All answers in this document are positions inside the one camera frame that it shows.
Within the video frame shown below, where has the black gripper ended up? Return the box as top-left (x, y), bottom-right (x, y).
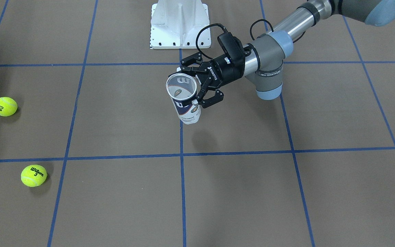
top-left (180, 52), bottom-right (246, 108)

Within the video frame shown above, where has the white central pedestal column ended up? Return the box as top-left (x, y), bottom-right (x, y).
top-left (149, 0), bottom-right (212, 49)

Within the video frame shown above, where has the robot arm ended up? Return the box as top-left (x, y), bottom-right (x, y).
top-left (174, 0), bottom-right (395, 108)

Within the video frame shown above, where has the tennis ball with Roland Garros print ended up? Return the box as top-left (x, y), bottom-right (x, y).
top-left (0, 97), bottom-right (18, 117)

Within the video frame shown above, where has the tennis ball with Wilson print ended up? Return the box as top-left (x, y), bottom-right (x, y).
top-left (21, 164), bottom-right (48, 187)

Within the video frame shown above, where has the clear tennis ball can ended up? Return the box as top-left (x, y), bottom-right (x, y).
top-left (166, 67), bottom-right (202, 125)

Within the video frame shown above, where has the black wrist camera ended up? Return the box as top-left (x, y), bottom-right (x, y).
top-left (217, 32), bottom-right (246, 70)

